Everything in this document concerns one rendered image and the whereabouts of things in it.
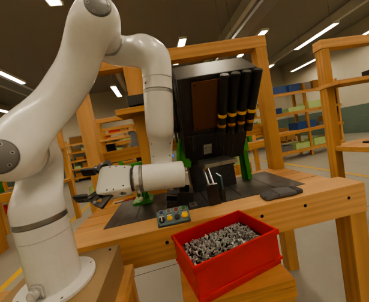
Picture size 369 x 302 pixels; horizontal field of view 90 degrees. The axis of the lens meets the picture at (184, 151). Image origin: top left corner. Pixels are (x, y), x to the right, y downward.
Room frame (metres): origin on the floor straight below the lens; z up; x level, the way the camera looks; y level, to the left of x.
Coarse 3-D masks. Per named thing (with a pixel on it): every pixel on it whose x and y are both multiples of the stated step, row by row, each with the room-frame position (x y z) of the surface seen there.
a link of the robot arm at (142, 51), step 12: (132, 36) 0.58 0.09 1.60; (144, 36) 0.55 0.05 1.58; (120, 48) 0.59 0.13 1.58; (132, 48) 0.56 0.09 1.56; (144, 48) 0.54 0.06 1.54; (156, 48) 0.54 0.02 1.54; (108, 60) 0.60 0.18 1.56; (120, 60) 0.59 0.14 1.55; (132, 60) 0.57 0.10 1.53; (144, 60) 0.55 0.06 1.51; (156, 60) 0.54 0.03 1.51; (168, 60) 0.56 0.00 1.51; (144, 72) 0.56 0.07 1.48; (156, 72) 0.54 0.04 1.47; (168, 72) 0.56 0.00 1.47; (144, 84) 0.56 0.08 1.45; (156, 84) 0.54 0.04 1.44; (168, 84) 0.56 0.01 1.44
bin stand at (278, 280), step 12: (264, 276) 0.55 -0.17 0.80; (276, 276) 0.54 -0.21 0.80; (288, 276) 0.53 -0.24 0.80; (240, 288) 0.52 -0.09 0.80; (252, 288) 0.51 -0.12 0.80; (264, 288) 0.51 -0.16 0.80; (276, 288) 0.51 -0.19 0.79; (288, 288) 0.52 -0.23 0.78; (192, 300) 0.51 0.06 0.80; (216, 300) 0.50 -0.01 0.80; (228, 300) 0.50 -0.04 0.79; (240, 300) 0.50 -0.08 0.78; (252, 300) 0.50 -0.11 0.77; (264, 300) 0.51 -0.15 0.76; (276, 300) 0.51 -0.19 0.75; (288, 300) 0.52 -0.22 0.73
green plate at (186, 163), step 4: (180, 140) 1.03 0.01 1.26; (180, 144) 1.03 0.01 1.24; (180, 148) 1.04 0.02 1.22; (180, 152) 1.04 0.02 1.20; (176, 156) 1.10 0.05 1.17; (180, 156) 1.04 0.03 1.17; (184, 156) 1.04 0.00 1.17; (176, 160) 1.07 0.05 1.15; (180, 160) 1.04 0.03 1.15; (184, 160) 1.04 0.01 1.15; (188, 160) 1.04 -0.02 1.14; (184, 164) 1.04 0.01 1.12; (188, 164) 1.04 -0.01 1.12
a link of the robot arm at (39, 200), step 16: (32, 176) 0.50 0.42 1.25; (48, 176) 0.51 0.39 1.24; (16, 192) 0.48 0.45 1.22; (32, 192) 0.46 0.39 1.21; (48, 192) 0.47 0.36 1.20; (16, 208) 0.42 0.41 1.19; (32, 208) 0.43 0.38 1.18; (48, 208) 0.45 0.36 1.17; (64, 208) 0.49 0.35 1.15; (16, 224) 0.42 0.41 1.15; (32, 224) 0.43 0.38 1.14
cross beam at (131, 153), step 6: (258, 126) 1.55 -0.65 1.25; (252, 132) 1.55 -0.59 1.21; (258, 132) 1.55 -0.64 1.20; (174, 144) 1.49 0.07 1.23; (114, 150) 1.45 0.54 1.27; (120, 150) 1.45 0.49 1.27; (126, 150) 1.46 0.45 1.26; (132, 150) 1.46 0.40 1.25; (138, 150) 1.46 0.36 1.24; (108, 156) 1.44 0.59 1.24; (114, 156) 1.45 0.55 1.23; (120, 156) 1.45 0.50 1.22; (126, 156) 1.46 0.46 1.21; (132, 156) 1.46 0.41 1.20; (138, 156) 1.46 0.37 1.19
